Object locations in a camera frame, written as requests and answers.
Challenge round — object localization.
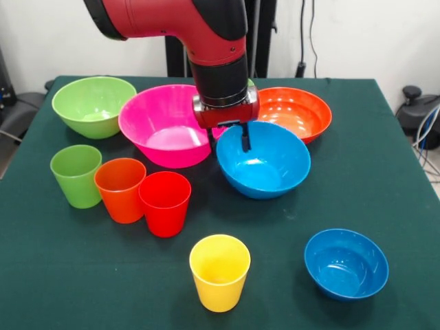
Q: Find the orange bowl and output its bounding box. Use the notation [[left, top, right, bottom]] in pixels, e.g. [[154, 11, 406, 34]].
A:
[[256, 87, 333, 145]]

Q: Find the tangle of cables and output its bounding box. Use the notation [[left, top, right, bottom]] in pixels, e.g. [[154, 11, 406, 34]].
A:
[[412, 102, 440, 182]]

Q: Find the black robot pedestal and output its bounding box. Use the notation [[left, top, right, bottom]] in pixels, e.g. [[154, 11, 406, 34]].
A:
[[164, 0, 278, 78]]

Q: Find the green cup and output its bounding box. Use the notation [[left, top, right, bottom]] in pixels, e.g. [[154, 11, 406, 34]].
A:
[[49, 144, 103, 210]]

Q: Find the small dark blue bowl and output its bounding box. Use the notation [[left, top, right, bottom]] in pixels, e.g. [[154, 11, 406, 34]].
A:
[[303, 228, 390, 303]]

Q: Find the black wheeled base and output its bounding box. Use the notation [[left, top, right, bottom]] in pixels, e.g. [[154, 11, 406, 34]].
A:
[[395, 85, 440, 138], [0, 91, 46, 140]]

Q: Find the red cup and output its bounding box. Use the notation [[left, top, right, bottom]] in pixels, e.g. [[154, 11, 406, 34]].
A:
[[138, 170, 193, 239]]

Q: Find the yellow cup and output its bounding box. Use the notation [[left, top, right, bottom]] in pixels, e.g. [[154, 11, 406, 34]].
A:
[[188, 234, 252, 314]]

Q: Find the orange cup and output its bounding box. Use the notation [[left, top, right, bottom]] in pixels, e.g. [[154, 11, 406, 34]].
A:
[[93, 157, 148, 225]]

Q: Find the large pink bowl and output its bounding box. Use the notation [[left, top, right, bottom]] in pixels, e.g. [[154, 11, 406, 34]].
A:
[[118, 84, 224, 169]]

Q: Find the black cable with adapter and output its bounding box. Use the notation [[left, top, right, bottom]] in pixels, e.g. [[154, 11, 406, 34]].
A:
[[294, 0, 319, 79]]

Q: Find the large green bowl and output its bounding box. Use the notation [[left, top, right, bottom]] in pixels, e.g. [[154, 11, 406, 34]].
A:
[[51, 76, 138, 140]]

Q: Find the light blue bowl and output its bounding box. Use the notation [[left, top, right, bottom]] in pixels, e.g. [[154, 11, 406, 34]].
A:
[[215, 120, 312, 200]]

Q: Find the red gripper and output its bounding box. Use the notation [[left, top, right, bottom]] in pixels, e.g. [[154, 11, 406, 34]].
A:
[[191, 85, 259, 153]]

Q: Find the dark green table cloth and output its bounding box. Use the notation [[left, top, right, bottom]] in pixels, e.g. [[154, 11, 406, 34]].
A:
[[0, 75, 440, 330]]

